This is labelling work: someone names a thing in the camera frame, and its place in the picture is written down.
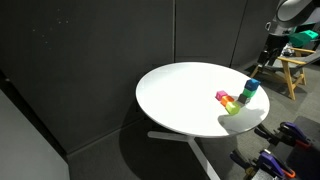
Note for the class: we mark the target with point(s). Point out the wooden chair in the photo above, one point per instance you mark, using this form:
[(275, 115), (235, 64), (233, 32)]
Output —
[(290, 71)]

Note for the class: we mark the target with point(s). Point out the blue clamps on stand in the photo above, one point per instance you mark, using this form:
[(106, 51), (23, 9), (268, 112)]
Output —
[(303, 150)]

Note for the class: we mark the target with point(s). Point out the green toy block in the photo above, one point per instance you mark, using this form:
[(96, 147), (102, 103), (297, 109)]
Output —
[(248, 92)]

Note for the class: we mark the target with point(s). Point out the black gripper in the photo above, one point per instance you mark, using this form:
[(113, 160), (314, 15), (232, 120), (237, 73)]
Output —
[(276, 41)]

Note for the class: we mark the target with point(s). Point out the magenta toy block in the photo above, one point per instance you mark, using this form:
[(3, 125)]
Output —
[(220, 95)]

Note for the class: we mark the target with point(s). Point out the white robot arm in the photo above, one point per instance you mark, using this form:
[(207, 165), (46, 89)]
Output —
[(293, 13)]

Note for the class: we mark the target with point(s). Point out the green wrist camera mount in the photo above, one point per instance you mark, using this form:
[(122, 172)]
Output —
[(302, 38)]

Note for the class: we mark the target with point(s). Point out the orange toy block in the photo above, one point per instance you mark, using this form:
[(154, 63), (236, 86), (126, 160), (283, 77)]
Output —
[(226, 100)]

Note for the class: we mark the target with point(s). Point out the blue toy block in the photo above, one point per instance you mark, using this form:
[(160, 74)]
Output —
[(252, 84)]

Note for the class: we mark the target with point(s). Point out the purple orange bar clamp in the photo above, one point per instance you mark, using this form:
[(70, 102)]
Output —
[(295, 133), (275, 163)]

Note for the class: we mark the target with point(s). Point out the lime toy block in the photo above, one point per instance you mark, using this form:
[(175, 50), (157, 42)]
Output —
[(232, 108)]

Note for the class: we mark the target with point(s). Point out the white table base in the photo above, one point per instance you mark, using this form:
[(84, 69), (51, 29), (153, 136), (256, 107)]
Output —
[(196, 150)]

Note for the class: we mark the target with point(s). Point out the grey toy block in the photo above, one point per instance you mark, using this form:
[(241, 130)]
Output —
[(243, 99)]

